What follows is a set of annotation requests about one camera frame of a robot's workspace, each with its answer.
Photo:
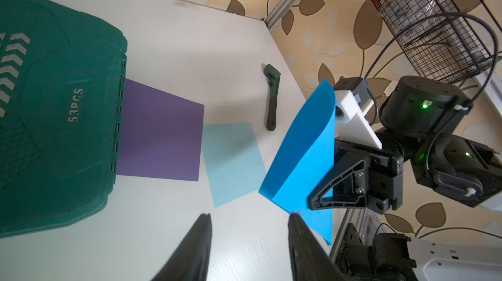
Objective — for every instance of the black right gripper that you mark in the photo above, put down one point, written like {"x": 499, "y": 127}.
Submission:
{"x": 361, "y": 177}

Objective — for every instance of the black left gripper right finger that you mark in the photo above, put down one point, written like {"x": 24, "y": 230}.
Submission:
{"x": 308, "y": 259}

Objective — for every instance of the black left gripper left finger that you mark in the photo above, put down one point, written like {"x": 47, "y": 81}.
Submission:
{"x": 190, "y": 260}

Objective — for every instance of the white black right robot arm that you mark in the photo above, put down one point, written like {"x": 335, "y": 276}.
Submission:
{"x": 418, "y": 121}

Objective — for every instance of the light blue square paper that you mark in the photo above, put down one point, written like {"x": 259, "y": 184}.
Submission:
{"x": 233, "y": 161}

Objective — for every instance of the purple square paper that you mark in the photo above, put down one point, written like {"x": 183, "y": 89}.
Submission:
{"x": 161, "y": 135}

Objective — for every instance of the plastic bag in basket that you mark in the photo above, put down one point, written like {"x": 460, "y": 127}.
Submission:
{"x": 420, "y": 22}

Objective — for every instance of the green plastic tool case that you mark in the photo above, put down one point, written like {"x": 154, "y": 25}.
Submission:
{"x": 63, "y": 75}

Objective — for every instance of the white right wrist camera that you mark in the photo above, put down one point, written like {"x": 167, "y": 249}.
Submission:
{"x": 351, "y": 124}

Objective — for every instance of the black wire basket right wall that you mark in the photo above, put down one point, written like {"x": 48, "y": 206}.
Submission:
{"x": 439, "y": 63}

